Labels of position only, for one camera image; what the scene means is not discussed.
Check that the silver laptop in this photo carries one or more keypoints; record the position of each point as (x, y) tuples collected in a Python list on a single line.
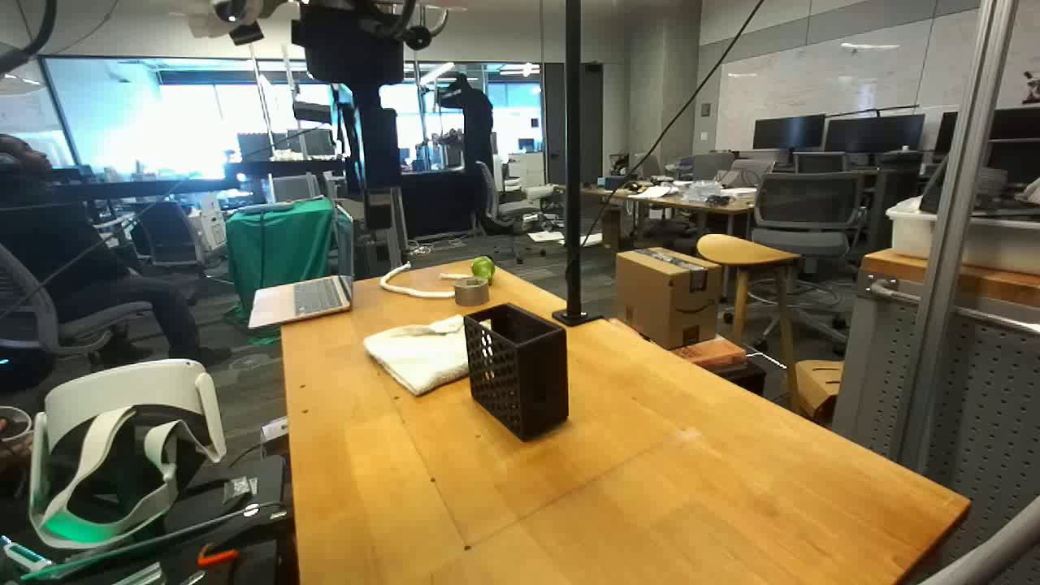
[(297, 301)]

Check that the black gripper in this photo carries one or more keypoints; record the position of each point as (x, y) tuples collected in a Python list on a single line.
[(346, 38)]

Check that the wooden shelf top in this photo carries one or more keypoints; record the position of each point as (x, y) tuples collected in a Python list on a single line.
[(1008, 280)]

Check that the grey mesh office chair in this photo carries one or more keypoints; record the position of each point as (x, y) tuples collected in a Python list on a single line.
[(808, 200)]

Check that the black robot tower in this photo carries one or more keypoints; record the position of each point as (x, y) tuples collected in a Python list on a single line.
[(475, 142)]

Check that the grey metal tube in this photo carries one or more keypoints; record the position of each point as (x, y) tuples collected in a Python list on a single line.
[(996, 548)]

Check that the green cloth cover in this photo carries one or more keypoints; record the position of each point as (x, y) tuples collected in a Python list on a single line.
[(278, 244)]

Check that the reddish brown box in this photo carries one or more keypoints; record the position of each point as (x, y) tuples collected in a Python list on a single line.
[(710, 357)]

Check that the dark office chair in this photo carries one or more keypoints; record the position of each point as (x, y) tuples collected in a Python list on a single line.
[(166, 233)]

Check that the person in dark clothes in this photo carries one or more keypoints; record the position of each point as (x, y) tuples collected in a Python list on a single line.
[(68, 233)]

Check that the cluttered wooden office desk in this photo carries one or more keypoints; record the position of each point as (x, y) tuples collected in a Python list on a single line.
[(693, 200)]

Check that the silver aluminium frame post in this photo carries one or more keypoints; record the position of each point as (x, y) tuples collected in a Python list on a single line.
[(965, 197)]

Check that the grey pegboard cabinet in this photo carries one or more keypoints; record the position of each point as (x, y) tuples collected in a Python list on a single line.
[(996, 390)]

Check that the black pole with base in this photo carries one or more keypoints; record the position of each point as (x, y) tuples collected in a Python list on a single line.
[(575, 163)]

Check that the white VR headset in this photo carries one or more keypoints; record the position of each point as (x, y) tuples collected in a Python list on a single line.
[(120, 390)]

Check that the cardboard box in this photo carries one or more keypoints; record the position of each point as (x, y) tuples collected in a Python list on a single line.
[(660, 305)]

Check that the white terry towel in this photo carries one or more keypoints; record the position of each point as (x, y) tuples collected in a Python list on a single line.
[(418, 353)]

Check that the black computer monitor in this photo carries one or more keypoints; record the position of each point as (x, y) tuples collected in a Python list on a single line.
[(875, 136), (788, 130)]

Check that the black plastic tray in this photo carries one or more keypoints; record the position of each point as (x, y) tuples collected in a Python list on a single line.
[(522, 377)]

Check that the small wooden seat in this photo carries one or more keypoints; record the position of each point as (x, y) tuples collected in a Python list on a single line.
[(817, 384)]

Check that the white plastic bin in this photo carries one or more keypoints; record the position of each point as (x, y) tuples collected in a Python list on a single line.
[(915, 233)]

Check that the wooden stool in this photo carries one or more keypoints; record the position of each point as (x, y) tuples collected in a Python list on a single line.
[(741, 252)]

